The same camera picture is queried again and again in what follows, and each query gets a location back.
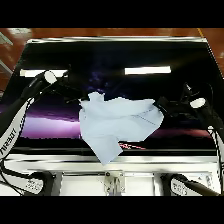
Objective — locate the light blue shirt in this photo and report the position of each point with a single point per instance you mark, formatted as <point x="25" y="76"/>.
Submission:
<point x="116" y="123"/>

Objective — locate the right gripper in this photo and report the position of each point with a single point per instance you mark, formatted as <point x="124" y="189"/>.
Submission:
<point x="163" y="106"/>

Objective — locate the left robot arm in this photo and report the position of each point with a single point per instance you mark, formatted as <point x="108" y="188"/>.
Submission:
<point x="13" y="113"/>

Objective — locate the silver frame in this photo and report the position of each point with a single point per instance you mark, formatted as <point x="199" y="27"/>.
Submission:
<point x="113" y="173"/>

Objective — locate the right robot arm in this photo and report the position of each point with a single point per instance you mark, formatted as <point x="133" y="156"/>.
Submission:
<point x="206" y="111"/>

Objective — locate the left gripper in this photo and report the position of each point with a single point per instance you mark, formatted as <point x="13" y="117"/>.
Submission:
<point x="76" y="95"/>

